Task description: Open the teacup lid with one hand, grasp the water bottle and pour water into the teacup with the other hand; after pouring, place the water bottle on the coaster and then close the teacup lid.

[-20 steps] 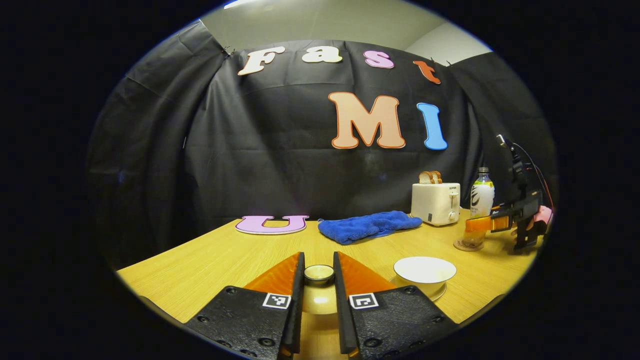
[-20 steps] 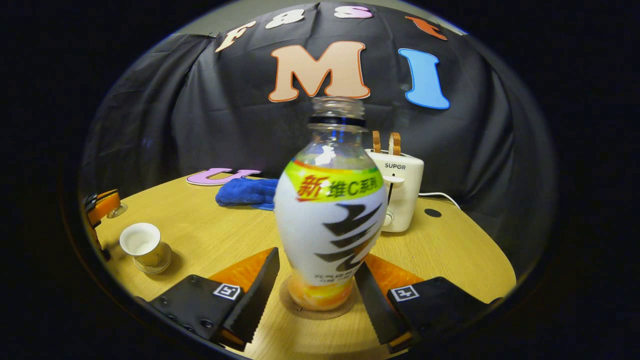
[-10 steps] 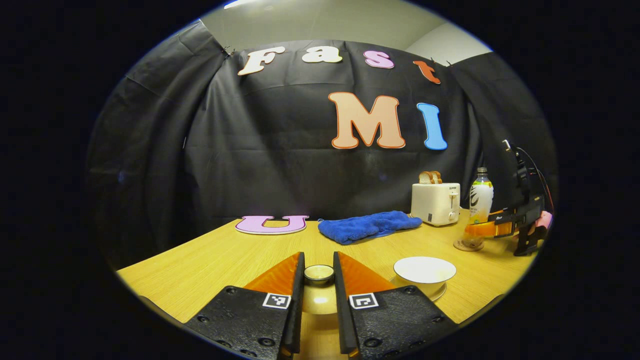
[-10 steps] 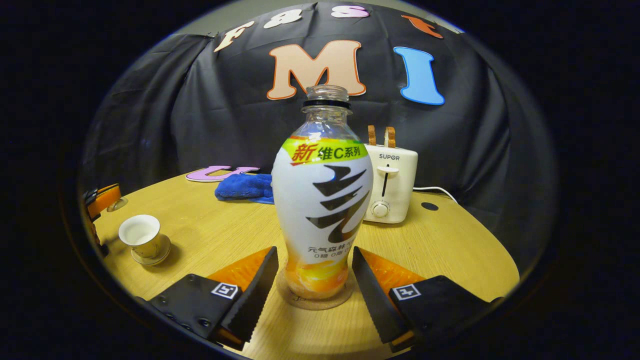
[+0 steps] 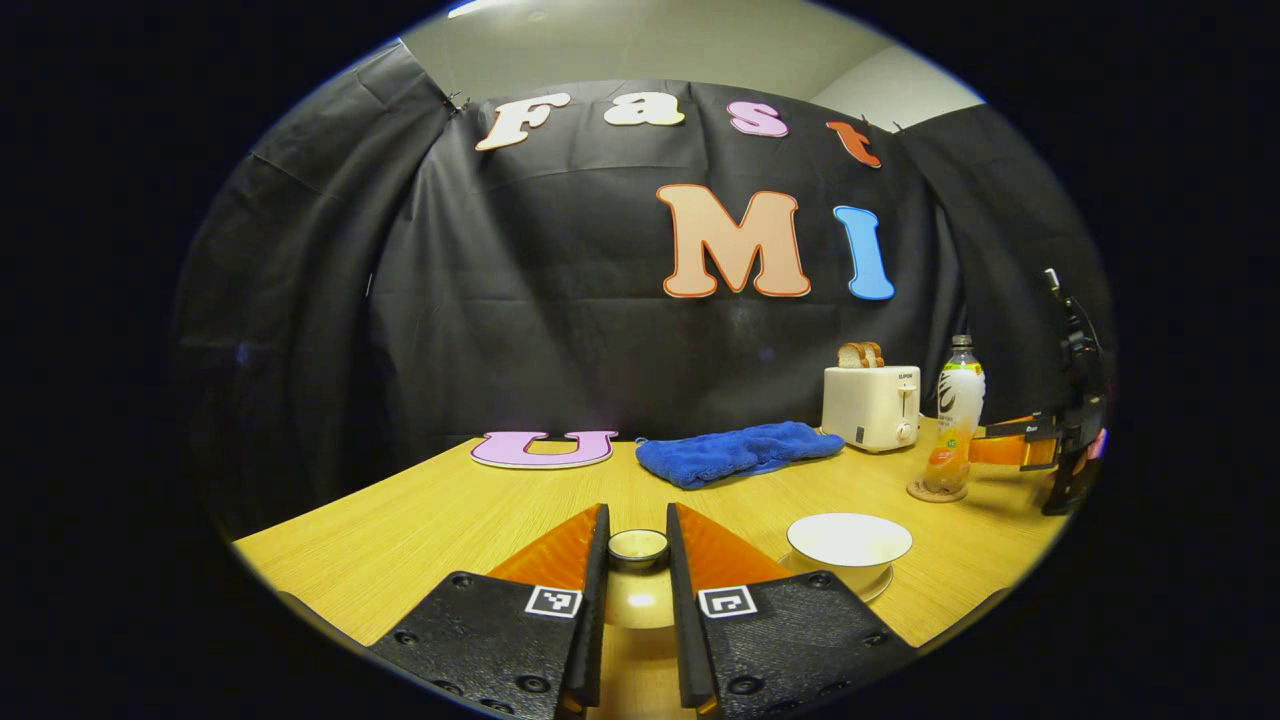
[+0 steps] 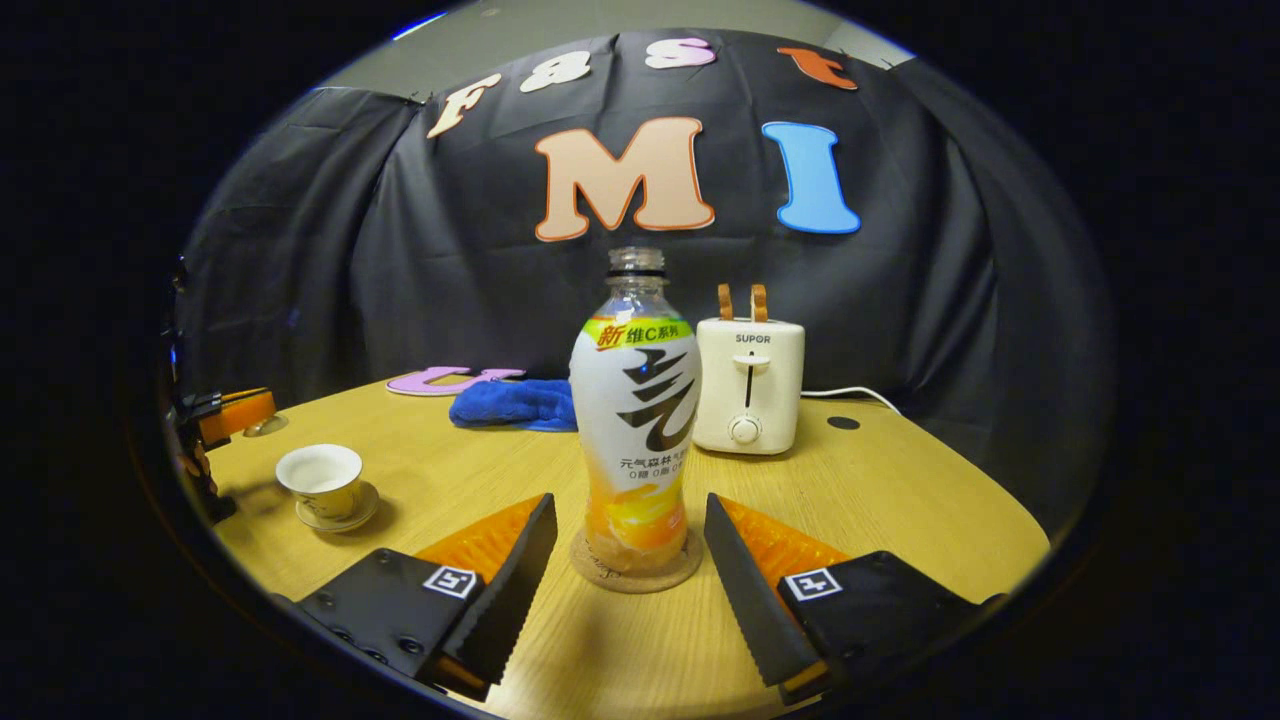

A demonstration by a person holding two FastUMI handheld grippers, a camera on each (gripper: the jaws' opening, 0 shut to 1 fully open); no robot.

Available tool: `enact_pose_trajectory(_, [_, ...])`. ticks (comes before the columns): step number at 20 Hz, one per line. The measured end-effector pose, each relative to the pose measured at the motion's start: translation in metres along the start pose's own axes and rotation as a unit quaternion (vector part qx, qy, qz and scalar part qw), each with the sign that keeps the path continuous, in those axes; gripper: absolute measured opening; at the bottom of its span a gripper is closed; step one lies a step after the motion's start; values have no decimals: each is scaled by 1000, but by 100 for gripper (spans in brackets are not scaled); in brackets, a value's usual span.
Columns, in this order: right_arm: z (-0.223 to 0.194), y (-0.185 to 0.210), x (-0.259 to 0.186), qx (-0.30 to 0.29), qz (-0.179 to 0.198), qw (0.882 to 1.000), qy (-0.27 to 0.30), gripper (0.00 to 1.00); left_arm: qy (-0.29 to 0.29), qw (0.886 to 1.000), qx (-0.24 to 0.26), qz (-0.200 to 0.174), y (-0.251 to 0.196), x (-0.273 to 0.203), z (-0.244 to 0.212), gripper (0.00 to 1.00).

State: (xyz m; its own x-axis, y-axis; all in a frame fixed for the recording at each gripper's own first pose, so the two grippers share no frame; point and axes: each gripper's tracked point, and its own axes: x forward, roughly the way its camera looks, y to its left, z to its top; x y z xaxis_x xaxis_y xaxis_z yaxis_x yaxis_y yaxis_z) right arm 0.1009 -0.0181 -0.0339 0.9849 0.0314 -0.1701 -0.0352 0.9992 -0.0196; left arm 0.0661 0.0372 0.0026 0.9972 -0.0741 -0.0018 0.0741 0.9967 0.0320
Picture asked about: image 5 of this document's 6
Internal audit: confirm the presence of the white teacup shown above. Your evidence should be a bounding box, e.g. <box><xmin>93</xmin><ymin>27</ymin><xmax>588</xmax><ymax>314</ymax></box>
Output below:
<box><xmin>787</xmin><ymin>513</ymin><xmax>914</xmax><ymax>593</ymax></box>

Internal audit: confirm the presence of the purple foam cutout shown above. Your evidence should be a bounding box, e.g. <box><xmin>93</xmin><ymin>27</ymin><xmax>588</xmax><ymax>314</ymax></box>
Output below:
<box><xmin>470</xmin><ymin>430</ymin><xmax>620</xmax><ymax>471</ymax></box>

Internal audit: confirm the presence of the orange drink water bottle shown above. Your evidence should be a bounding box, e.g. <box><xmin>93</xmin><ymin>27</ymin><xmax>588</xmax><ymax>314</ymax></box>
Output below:
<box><xmin>922</xmin><ymin>335</ymin><xmax>987</xmax><ymax>496</ymax></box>

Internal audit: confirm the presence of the white teacup lid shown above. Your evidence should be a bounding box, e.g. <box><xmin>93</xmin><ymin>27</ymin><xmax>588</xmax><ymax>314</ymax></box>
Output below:
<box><xmin>600</xmin><ymin>528</ymin><xmax>683</xmax><ymax>631</ymax></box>

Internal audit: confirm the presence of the black backdrop cloth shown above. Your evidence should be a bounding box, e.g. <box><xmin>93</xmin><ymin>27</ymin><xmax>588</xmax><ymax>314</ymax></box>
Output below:
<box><xmin>170</xmin><ymin>40</ymin><xmax>1116</xmax><ymax>541</ymax></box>

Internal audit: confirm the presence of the blue towel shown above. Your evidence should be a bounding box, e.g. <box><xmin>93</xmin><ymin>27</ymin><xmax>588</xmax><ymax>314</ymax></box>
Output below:
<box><xmin>636</xmin><ymin>421</ymin><xmax>846</xmax><ymax>491</ymax></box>

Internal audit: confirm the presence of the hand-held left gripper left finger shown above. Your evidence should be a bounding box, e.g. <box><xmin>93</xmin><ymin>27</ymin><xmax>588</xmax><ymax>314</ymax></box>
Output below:
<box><xmin>368</xmin><ymin>503</ymin><xmax>611</xmax><ymax>719</ymax></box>

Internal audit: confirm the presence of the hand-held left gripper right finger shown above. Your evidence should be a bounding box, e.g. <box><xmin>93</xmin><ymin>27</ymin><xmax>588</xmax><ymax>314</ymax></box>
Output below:
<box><xmin>666</xmin><ymin>503</ymin><xmax>916</xmax><ymax>719</ymax></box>

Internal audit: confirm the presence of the white toaster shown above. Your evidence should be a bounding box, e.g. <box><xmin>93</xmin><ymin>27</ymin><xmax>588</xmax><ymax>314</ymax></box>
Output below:
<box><xmin>822</xmin><ymin>365</ymin><xmax>922</xmax><ymax>454</ymax></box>

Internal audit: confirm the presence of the white saucer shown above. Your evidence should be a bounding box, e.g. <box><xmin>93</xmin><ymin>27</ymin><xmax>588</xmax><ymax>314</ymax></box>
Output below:
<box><xmin>778</xmin><ymin>550</ymin><xmax>896</xmax><ymax>604</ymax></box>

